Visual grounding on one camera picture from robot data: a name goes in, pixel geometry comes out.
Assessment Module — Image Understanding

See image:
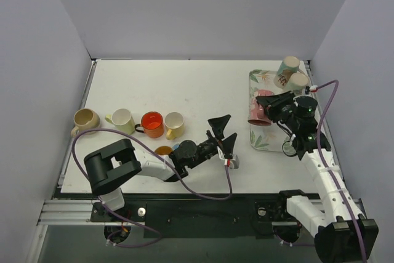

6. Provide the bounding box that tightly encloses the pink patterned mug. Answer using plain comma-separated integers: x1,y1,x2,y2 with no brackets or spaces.
248,89,274,126

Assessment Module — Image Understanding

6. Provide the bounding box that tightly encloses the tall seahorse mug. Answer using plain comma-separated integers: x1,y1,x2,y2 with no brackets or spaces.
283,72,310,95

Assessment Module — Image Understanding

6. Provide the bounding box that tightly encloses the tall teal floral mug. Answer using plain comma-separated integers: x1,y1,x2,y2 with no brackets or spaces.
274,56,300,89

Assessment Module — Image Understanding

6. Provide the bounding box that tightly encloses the yellow mug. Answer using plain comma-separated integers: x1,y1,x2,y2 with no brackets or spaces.
164,112,185,140

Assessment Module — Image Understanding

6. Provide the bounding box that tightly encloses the blue glazed mug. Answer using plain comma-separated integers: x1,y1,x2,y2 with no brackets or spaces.
155,144,179,155

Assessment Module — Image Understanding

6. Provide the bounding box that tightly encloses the orange mug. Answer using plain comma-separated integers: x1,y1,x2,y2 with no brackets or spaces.
134,111,164,139

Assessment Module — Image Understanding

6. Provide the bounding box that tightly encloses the light green mug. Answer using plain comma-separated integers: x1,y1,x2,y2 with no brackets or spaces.
105,108,135,135

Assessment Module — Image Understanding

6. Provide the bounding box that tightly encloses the beige round mug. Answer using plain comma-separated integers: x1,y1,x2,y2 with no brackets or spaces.
70,108,100,137

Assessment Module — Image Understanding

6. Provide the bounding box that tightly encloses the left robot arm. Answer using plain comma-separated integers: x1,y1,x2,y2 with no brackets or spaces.
84,115,239,221

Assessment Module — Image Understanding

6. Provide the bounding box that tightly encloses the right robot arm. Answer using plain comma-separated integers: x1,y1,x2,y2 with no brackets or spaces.
256,92,379,262

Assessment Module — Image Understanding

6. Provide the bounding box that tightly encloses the floral serving tray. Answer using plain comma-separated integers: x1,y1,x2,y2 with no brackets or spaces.
248,70,306,155

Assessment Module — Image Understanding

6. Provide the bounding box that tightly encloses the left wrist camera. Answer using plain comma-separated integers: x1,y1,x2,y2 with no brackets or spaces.
217,148,239,169

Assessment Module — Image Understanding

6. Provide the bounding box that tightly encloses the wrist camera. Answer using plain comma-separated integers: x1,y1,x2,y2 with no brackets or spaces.
217,148,239,169
305,85,318,95

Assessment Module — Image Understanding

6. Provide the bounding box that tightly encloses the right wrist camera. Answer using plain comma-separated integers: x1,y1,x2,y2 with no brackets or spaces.
305,85,318,95

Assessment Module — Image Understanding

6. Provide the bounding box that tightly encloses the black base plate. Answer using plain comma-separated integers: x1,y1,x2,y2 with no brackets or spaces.
90,193,303,243

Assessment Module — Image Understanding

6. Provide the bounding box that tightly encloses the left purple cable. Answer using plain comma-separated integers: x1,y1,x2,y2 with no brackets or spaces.
71,127,234,248

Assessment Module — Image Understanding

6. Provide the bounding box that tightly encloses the aluminium rail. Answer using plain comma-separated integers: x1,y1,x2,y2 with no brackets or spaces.
37,196,369,227

